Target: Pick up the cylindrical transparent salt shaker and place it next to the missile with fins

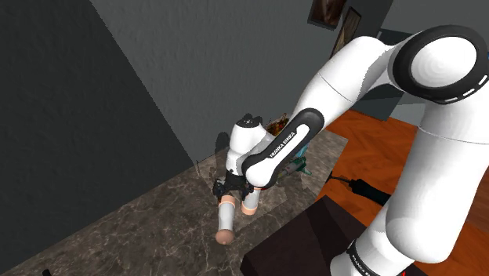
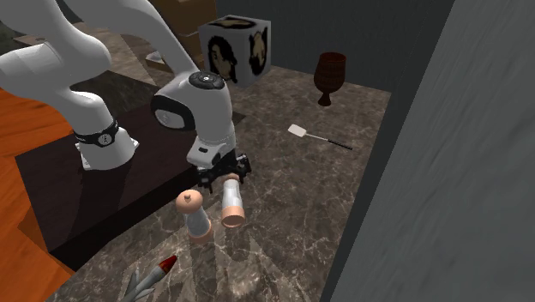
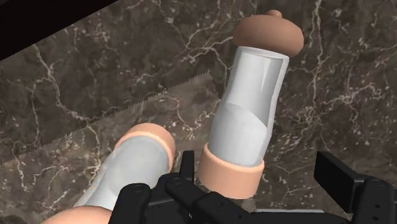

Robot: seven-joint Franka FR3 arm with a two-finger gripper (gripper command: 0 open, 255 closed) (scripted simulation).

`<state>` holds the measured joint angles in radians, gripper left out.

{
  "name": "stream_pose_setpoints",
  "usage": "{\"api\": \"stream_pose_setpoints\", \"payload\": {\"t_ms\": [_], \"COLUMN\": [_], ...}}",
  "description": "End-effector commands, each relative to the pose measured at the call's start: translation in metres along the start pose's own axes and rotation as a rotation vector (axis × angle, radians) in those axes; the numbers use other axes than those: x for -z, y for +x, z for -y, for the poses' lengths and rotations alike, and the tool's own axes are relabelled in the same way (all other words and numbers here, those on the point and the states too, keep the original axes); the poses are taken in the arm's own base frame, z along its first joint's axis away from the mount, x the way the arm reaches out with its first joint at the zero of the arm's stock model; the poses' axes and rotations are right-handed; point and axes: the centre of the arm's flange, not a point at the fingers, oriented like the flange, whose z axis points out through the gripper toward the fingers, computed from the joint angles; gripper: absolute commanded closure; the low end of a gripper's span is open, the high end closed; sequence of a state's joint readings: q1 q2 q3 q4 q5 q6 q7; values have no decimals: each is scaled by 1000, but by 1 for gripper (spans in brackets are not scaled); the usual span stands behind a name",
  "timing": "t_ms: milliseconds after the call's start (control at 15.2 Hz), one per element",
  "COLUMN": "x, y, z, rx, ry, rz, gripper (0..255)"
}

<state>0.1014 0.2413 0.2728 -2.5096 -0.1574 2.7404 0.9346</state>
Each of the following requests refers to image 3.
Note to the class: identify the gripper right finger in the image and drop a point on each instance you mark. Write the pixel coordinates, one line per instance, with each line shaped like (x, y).
(369, 198)

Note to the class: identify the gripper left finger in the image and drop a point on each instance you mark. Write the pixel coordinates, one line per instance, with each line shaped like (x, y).
(186, 192)

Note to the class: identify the white grinder with tan ends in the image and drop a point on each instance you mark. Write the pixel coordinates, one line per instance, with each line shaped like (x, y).
(136, 161)

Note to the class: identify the white grinder with brown cap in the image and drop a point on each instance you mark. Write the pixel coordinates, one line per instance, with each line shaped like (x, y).
(245, 124)

